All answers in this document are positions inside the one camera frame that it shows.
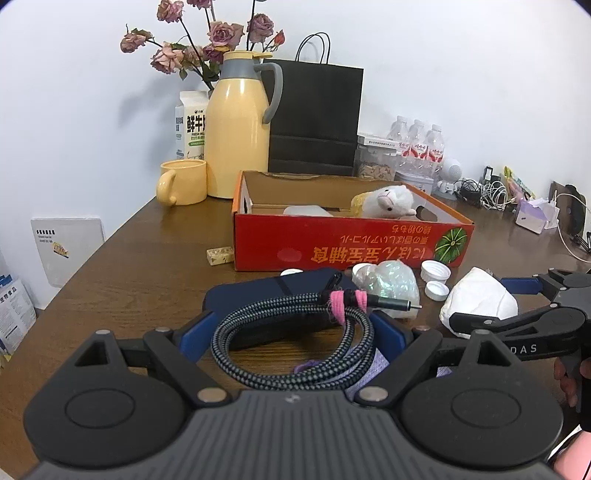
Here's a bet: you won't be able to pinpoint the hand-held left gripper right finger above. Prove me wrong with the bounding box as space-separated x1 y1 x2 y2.
355 312 509 408

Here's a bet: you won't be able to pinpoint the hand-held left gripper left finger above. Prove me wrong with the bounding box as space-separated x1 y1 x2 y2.
76 310 232 408

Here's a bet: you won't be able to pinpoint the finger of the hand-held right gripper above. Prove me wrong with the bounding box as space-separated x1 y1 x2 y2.
501 268 591 306
449 305 578 340

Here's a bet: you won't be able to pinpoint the white face mask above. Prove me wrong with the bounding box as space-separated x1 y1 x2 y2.
438 267 519 333

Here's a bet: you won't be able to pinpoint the braided charging cable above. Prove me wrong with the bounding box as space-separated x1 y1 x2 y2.
211 273 422 393

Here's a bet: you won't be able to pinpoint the purple cloth pouch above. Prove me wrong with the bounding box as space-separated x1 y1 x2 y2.
294 346 452 402

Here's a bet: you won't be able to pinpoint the iridescent ball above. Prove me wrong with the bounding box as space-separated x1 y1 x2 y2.
352 261 421 319

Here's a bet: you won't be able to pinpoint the dark blue zip case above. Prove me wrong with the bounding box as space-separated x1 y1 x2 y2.
204 268 370 352

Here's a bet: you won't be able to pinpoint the white and yellow plush sheep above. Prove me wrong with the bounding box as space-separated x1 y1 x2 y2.
351 185 416 219

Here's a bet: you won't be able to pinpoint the red cardboard box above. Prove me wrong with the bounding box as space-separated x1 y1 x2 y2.
232 170 476 272

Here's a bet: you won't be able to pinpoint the translucent plastic container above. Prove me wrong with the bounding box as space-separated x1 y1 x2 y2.
283 205 334 217

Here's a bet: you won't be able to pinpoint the person's right forearm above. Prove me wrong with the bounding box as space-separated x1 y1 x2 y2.
547 427 591 476

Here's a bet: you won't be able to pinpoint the person's right hand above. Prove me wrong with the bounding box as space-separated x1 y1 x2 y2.
554 357 583 409

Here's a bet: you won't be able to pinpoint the purple tissue box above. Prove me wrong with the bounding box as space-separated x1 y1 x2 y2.
515 198 550 235

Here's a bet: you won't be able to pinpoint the dark brown stand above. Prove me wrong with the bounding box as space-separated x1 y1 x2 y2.
549 181 591 252

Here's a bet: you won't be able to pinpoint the colourful snack packets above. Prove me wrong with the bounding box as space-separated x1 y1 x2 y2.
502 166 536 200

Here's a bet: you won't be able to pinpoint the white robot toy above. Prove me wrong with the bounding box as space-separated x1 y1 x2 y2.
434 158 464 198

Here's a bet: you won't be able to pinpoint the white printed tin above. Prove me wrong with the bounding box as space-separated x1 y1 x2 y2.
394 168 435 197

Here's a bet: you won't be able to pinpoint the white sign board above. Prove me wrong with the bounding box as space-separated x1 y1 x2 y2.
31 216 105 288

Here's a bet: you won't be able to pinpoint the yellow mug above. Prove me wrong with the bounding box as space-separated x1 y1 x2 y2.
156 159 208 206

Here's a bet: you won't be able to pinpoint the clear jar of nuts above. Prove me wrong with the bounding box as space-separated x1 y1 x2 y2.
355 147 398 182

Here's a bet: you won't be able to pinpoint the stack of blue booklets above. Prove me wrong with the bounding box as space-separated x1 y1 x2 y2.
0 274 37 365

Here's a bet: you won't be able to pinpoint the white flat box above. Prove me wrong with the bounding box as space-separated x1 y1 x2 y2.
358 133 399 151

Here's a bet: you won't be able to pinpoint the yellow thermos jug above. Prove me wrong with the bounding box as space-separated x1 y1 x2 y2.
204 51 283 200

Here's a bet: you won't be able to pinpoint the white milk carton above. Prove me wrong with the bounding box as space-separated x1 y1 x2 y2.
174 90 211 161

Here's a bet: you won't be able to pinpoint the black paper bag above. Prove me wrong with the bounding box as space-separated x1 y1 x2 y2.
268 32 364 177

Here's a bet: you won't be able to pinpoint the dried pink rose bouquet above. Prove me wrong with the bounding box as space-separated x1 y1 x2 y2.
121 0 286 93

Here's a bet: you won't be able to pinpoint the white cable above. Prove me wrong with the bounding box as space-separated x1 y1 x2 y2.
554 191 591 264

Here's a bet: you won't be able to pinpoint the tangle of charger cables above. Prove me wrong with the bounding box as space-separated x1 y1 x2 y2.
455 164 518 212

